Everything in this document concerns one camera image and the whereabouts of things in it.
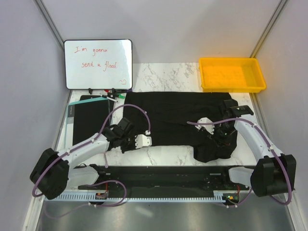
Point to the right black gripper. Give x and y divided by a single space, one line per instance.
219 140

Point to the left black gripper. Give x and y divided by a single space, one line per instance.
133 147

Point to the black long sleeve shirt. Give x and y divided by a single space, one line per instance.
166 115

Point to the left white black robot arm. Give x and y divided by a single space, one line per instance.
55 171

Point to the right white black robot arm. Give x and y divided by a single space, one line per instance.
274 172

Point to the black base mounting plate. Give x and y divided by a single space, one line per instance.
164 181

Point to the yellow plastic bin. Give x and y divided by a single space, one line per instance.
232 75

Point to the teal and white packaging board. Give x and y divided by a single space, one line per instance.
69 120

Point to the white whiteboard with red writing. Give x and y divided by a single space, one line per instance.
98 64

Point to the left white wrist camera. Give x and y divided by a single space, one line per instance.
142 141

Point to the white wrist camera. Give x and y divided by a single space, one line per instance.
205 124
142 141

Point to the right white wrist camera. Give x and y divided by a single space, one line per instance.
205 124

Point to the white slotted cable duct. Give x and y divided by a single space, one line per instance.
95 197

